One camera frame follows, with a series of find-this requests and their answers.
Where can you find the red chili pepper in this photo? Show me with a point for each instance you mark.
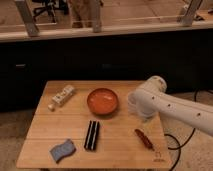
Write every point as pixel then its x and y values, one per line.
pixel 148 144

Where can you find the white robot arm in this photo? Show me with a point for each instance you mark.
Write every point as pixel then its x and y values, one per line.
pixel 150 97

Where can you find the orange bowl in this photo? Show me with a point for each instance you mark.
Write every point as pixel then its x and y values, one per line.
pixel 102 101

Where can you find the wooden table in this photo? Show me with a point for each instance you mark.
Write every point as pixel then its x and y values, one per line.
pixel 74 138

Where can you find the white tube bottle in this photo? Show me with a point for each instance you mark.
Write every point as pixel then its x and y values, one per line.
pixel 61 98

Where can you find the black white striped block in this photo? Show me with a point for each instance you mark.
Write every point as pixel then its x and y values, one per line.
pixel 92 135

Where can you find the blue sponge cloth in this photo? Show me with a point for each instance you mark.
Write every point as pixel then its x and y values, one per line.
pixel 60 151

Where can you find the black office chair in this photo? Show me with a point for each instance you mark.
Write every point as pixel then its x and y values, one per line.
pixel 50 6

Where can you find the middle metal railing post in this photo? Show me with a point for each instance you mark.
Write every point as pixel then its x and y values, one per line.
pixel 95 15

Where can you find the metal railing post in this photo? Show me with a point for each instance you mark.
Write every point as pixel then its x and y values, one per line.
pixel 188 17
pixel 95 15
pixel 31 28

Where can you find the left metal railing post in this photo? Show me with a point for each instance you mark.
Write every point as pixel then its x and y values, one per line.
pixel 31 28

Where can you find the right metal railing post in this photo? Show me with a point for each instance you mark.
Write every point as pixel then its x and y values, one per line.
pixel 188 17

